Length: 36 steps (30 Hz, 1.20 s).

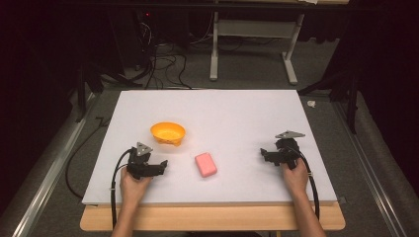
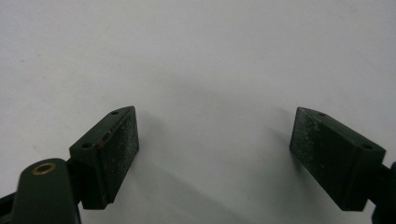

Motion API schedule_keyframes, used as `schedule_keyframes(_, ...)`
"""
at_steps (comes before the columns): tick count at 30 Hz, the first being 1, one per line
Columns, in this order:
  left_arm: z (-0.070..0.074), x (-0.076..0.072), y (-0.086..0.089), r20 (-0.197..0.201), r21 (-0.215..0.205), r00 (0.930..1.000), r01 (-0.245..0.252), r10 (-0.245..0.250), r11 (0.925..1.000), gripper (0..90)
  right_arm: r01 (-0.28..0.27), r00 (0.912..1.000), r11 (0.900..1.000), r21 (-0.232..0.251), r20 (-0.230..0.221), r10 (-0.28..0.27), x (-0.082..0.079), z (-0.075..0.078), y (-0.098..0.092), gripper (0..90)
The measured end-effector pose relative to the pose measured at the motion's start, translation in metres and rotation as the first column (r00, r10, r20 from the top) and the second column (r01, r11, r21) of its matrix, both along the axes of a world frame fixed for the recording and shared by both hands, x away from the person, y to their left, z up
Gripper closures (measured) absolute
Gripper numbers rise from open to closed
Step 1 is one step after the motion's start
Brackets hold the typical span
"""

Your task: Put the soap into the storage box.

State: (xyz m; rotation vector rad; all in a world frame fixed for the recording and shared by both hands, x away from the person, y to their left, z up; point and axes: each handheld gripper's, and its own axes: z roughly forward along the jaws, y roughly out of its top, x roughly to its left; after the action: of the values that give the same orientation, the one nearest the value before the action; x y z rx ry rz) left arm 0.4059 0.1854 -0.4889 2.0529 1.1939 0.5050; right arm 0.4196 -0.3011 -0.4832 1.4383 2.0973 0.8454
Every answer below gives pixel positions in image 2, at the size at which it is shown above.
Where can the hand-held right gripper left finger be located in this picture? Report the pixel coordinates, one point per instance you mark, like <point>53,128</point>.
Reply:
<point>106,158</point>

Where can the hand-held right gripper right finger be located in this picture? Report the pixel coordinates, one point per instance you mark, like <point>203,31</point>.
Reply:
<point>333,158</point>

